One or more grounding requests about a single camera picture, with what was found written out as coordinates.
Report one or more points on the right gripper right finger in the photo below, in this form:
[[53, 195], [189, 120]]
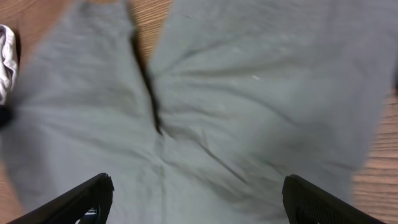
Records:
[[305, 203]]

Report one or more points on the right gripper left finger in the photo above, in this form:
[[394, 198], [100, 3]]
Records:
[[88, 203]]

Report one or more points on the grey shorts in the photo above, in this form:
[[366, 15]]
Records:
[[237, 95]]

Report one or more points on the folded beige shorts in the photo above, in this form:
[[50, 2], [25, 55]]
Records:
[[9, 62]]

